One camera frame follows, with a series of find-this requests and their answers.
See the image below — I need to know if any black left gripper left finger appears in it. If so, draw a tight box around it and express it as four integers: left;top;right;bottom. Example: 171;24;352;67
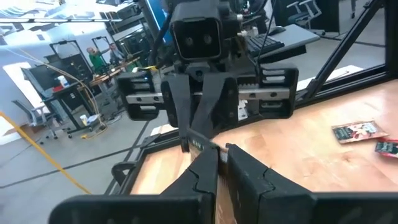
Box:
161;147;220;224

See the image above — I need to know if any red tea sachet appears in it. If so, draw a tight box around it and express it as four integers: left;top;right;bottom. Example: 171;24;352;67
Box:
374;138;398;159

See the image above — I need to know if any person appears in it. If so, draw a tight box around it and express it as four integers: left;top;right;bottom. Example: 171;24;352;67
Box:
108;42;125;65
86;46;108;74

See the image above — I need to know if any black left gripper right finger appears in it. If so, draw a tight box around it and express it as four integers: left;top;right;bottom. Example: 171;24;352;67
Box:
226;143;315;224

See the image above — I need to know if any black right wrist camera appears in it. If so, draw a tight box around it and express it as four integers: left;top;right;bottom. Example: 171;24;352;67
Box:
169;0;223;62

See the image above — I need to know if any grey desk top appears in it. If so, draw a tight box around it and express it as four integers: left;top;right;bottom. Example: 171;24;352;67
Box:
248;24;321;60

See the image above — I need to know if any black keyboard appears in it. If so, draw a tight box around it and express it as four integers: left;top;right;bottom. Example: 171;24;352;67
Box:
245;32;285;58

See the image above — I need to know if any grey office chair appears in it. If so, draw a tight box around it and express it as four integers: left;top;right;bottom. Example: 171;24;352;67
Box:
285;0;323;30
12;99;60;144

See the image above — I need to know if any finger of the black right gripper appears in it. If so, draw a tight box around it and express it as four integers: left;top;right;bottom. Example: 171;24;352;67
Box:
160;73;193;152
190;74;240;139

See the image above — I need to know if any yellow cable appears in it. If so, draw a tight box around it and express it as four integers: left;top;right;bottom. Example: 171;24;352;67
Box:
0;111;91;195

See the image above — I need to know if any black workshop desk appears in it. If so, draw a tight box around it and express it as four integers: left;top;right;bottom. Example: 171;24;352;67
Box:
43;82;105;139

